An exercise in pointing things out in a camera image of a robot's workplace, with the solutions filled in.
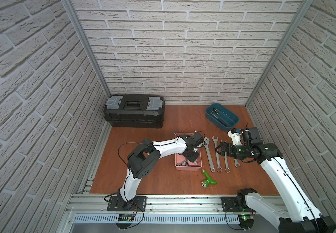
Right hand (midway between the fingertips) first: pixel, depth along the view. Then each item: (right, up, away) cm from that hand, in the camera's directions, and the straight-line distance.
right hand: (224, 151), depth 75 cm
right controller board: (+9, -34, -5) cm, 35 cm away
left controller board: (-52, -34, -3) cm, 62 cm away
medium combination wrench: (+5, -14, +10) cm, 18 cm away
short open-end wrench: (+12, -10, +12) cm, 20 cm away
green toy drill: (-9, -18, +3) cm, 21 cm away
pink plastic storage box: (-18, -12, +12) cm, 25 cm away
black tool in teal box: (+6, +22, +39) cm, 45 cm away
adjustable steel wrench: (-4, +1, +22) cm, 23 cm away
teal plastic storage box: (+12, +18, +37) cm, 43 cm away
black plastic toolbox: (-52, +22, +17) cm, 59 cm away
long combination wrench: (+2, +2, +23) cm, 23 cm away
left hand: (-14, -7, +14) cm, 21 cm away
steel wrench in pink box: (-24, -11, +12) cm, 29 cm away
